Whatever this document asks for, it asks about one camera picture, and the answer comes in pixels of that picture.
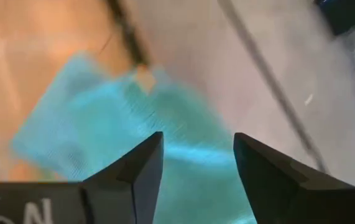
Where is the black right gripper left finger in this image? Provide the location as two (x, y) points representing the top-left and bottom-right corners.
(0, 131), (165, 224)

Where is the black aluminium table frame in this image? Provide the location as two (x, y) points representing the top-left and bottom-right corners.
(104, 0), (152, 68)

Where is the teal green microfiber towel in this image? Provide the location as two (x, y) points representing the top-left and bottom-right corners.
(124, 67), (258, 224)

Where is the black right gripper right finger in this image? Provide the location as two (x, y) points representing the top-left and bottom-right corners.
(233, 132), (355, 224)

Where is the aqua microfiber towel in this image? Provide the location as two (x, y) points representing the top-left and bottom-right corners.
(10, 52), (134, 183)

